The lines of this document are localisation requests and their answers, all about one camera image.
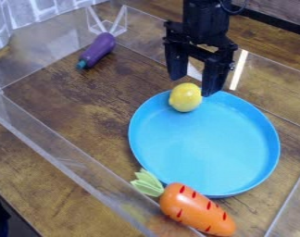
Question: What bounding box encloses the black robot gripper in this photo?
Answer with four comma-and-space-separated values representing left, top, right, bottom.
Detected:
164, 0, 240, 97

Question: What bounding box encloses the yellow toy lemon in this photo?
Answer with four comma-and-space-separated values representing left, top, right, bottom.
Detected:
169, 82, 202, 112

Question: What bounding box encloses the blue round tray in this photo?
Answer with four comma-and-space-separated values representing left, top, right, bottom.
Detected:
128, 92, 280, 198

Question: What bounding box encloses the purple toy eggplant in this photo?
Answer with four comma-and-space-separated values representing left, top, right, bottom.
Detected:
77, 32, 116, 69

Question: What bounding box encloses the orange toy carrot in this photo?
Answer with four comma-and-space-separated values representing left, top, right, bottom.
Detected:
130, 168, 237, 237

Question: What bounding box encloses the white patterned curtain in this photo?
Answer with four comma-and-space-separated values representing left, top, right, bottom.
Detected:
0, 0, 105, 49

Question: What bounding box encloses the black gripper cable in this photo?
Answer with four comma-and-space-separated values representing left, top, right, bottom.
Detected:
217, 0, 249, 15

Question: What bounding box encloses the clear acrylic enclosure wall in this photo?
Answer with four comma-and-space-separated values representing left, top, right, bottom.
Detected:
0, 0, 300, 237

